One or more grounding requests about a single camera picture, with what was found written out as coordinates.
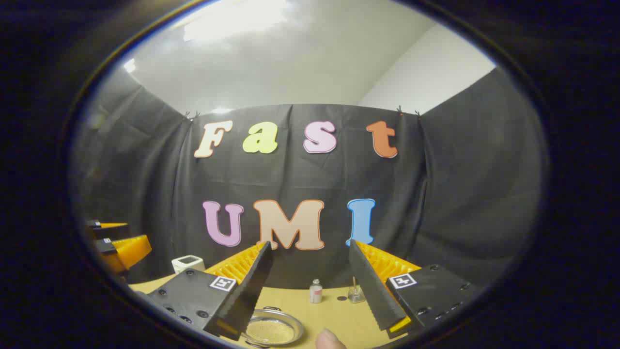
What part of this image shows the white toaster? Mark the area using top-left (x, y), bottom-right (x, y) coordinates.
top-left (171, 255), bottom-right (205, 274)

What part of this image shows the black backdrop cloth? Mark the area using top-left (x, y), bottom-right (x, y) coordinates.
top-left (73, 68), bottom-right (545, 291)

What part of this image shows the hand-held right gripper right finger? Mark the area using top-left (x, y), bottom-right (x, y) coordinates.
top-left (348, 239), bottom-right (485, 340)

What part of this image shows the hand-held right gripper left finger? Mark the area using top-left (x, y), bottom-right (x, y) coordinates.
top-left (145, 241), bottom-right (273, 341)

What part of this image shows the steel pot with black handles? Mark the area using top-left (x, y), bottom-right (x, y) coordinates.
top-left (241, 306), bottom-right (305, 349)

